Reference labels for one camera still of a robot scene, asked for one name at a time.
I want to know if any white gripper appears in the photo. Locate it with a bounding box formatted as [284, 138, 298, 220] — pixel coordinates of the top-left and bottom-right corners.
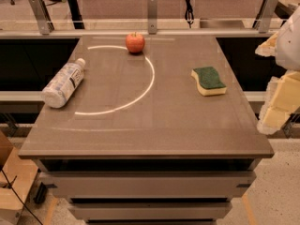
[255, 7, 300, 135]

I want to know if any green and yellow sponge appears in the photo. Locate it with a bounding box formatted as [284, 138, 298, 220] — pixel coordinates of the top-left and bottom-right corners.
[191, 67, 227, 97]

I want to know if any clear plastic water bottle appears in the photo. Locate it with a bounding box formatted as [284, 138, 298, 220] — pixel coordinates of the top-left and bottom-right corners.
[41, 58, 86, 108]

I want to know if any red apple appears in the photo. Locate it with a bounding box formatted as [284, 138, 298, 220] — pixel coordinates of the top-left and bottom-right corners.
[126, 32, 145, 53]

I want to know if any grey drawer cabinet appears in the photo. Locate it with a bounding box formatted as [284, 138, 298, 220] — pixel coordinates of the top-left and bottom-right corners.
[20, 35, 273, 225]

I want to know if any wooden box at left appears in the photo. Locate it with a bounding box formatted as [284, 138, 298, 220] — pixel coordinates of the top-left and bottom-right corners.
[0, 131, 38, 225]

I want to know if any right metal rail bracket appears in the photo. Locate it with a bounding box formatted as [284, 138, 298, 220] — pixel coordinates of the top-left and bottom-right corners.
[257, 0, 278, 33]

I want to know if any metal rail bracket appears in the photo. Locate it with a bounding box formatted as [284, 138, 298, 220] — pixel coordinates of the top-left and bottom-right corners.
[28, 0, 51, 35]
[257, 0, 278, 33]
[147, 0, 158, 34]

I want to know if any black hanging cable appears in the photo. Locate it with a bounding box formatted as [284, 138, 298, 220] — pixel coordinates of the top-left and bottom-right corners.
[183, 0, 195, 29]

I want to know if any middle metal rail bracket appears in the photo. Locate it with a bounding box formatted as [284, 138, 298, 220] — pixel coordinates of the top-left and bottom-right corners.
[147, 0, 158, 34]

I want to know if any left metal rail bracket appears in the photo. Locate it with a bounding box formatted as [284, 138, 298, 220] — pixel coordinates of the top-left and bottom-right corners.
[28, 0, 51, 35]

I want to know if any horizontal metal rail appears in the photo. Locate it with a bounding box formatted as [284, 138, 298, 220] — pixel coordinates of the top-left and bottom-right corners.
[0, 29, 278, 38]

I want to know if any black floor cable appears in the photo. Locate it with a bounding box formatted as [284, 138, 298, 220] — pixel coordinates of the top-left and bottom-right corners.
[0, 167, 45, 225]

